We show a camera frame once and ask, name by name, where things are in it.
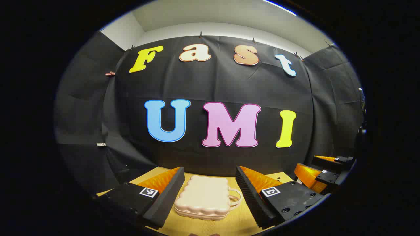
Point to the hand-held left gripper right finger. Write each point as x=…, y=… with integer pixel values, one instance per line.
x=249, y=200

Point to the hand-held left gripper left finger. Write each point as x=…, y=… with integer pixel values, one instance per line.
x=164, y=203

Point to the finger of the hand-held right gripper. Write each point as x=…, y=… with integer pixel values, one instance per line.
x=308, y=175
x=328, y=162

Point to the pink suitcase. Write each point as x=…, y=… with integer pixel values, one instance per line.
x=203, y=196

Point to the black backdrop cloth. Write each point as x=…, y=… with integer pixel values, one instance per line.
x=229, y=82

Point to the pink backdrop clip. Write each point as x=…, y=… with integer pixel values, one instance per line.
x=110, y=73

